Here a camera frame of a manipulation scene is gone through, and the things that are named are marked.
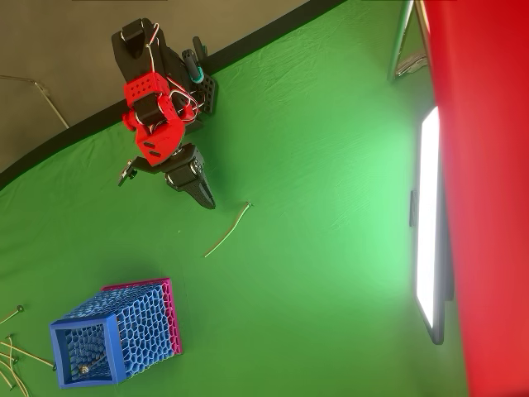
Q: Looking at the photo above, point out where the blue and pink lattice basket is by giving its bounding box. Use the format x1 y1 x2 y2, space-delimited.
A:
49 277 183 390

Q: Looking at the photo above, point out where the green cloth with black edge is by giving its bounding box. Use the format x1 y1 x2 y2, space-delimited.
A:
0 0 470 397

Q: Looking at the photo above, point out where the white LED light panel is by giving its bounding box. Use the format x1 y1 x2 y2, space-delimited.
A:
408 105 455 347

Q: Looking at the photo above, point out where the blurred red object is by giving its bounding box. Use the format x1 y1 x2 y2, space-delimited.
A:
421 0 529 397

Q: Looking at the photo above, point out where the small wrist camera board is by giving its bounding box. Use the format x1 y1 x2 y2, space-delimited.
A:
117 159 140 188

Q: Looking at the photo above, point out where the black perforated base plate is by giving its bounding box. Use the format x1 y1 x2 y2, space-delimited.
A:
192 73 218 117

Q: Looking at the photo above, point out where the black clamp with teal handle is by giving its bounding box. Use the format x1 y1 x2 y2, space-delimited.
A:
181 36 207 85

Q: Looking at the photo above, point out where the thin grey floor cable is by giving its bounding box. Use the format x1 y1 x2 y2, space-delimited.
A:
0 74 70 130

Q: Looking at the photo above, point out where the metal stand frame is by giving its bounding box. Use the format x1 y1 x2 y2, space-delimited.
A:
386 0 431 85

